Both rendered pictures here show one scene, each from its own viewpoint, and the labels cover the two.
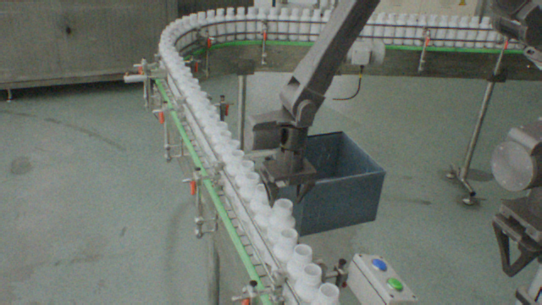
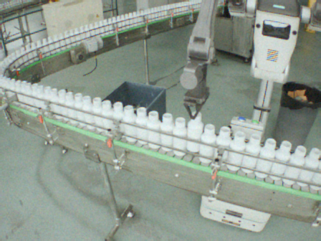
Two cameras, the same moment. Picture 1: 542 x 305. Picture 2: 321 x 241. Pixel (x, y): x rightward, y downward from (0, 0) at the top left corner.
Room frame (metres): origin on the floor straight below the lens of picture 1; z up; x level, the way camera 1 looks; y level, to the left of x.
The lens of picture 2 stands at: (0.39, 0.55, 1.72)
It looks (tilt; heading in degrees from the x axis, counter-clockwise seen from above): 36 degrees down; 319
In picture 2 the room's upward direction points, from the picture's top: 2 degrees counter-clockwise
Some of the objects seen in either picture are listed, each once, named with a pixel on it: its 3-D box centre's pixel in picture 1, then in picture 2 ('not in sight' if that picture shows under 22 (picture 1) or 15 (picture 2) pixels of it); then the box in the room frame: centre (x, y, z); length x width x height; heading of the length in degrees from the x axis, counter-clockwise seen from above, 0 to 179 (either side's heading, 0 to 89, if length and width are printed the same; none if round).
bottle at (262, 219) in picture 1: (267, 230); (180, 136); (0.94, 0.00, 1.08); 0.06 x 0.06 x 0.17
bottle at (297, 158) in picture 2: not in sight; (294, 165); (0.51, -0.19, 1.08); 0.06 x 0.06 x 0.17
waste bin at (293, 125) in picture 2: not in sight; (295, 118); (0.93, -1.74, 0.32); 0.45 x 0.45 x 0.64
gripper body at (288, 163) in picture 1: (290, 158); (197, 86); (0.89, -0.04, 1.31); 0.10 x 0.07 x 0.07; 114
